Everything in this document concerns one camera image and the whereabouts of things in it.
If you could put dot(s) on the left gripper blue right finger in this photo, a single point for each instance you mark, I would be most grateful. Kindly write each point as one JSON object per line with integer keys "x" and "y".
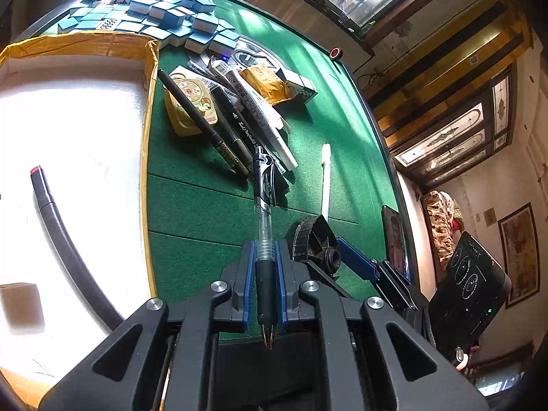
{"x": 290, "y": 275}

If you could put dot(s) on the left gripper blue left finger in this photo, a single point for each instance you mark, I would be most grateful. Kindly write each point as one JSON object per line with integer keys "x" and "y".
{"x": 242, "y": 285}

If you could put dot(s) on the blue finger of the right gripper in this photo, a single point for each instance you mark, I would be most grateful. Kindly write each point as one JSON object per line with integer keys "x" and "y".
{"x": 362, "y": 266}

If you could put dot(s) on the black plastic fan part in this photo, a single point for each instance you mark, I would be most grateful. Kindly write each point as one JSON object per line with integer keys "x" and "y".
{"x": 312, "y": 240}

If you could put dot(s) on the white slim pen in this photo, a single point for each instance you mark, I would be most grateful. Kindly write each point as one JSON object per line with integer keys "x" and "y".
{"x": 326, "y": 152}

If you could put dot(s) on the clear gel pen black grip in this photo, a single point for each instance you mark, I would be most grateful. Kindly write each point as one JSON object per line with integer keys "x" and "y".
{"x": 264, "y": 250}

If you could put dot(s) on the black marker red caps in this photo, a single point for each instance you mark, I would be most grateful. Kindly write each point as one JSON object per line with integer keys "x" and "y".
{"x": 69, "y": 256}

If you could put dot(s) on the white paint marker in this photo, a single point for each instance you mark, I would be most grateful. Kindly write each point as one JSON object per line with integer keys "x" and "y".
{"x": 259, "y": 114}

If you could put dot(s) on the black marker white text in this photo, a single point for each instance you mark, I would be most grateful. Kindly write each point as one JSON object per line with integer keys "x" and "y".
{"x": 237, "y": 126}

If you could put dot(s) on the thin black pen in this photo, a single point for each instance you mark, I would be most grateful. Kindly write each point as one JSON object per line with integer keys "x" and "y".
{"x": 216, "y": 141}

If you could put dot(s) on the small cardboard box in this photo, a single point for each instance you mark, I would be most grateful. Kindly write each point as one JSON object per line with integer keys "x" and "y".
{"x": 22, "y": 307}

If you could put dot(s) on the smartphone on table edge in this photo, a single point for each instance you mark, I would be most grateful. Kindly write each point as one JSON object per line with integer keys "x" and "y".
{"x": 394, "y": 241}

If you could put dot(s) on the small white green box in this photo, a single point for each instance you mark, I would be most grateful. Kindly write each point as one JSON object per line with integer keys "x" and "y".
{"x": 301, "y": 88}

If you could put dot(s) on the orange padded envelope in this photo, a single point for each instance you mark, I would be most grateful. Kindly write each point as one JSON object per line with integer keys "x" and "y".
{"x": 265, "y": 82}

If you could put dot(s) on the yellow taped cardboard tray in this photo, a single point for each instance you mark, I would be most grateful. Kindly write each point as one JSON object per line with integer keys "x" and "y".
{"x": 78, "y": 105}

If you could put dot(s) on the blue mahjong tile pile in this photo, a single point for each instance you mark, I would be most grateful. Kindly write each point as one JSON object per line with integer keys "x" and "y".
{"x": 191, "y": 24}

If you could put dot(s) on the black camera housing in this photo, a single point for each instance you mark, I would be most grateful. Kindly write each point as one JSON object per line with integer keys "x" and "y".
{"x": 474, "y": 289}

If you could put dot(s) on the framed wall picture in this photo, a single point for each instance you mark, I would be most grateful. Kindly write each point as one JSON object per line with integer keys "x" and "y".
{"x": 519, "y": 242}

